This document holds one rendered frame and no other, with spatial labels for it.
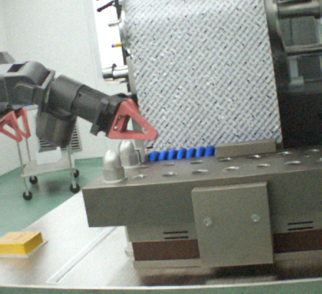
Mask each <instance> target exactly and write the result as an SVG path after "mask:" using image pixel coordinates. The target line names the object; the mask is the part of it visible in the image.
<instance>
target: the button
mask: <svg viewBox="0 0 322 294"><path fill-rule="evenodd" d="M41 243H43V240H42V234H41V231H26V232H24V231H15V232H8V233H7V234H6V235H4V236H3V237H2V238H0V254H7V255H13V254H19V255H27V254H28V253H29V252H31V251H32V250H33V249H35V247H37V246H39V245H41Z"/></svg>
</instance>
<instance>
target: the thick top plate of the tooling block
mask: <svg viewBox="0 0 322 294"><path fill-rule="evenodd" d="M124 173H125V176H126V177H127V180H125V181H124V182H120V183H114V184H103V181H102V180H103V179H104V177H103V175H101V176H99V177H98V178H96V179H95V180H93V181H92V182H90V183H89V184H87V185H85V186H84V187H82V188H81V191H82V197H83V200H84V205H85V210H86V217H87V222H88V228H95V227H109V226H117V227H121V226H146V225H159V224H184V223H195V218H194V215H195V213H194V207H193V197H192V190H193V189H194V188H198V187H208V186H218V185H229V184H237V183H256V182H265V181H267V182H268V188H269V194H270V210H271V217H273V216H285V215H296V214H297V213H315V212H321V211H322V144H319V145H311V146H303V147H294V148H288V149H280V150H277V151H276V152H271V153H263V154H254V155H239V156H230V157H222V158H216V155H209V157H193V158H184V159H176V160H160V161H151V162H142V163H140V166H139V167H134V168H129V169H124Z"/></svg>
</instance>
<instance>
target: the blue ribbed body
mask: <svg viewBox="0 0 322 294"><path fill-rule="evenodd" d="M209 155H216V148H215V147H214V146H213V145H211V146H208V147H207V149H206V148H205V147H199V148H198V149H196V148H195V147H191V148H190V149H189V150H187V149H185V148H181V149H179V151H178V150H176V149H172V150H170V152H169V151H168V150H162V151H161V152H159V151H157V150H156V151H153V152H152V154H151V156H149V162H151V161H160V160H176V159H184V158H193V157H209Z"/></svg>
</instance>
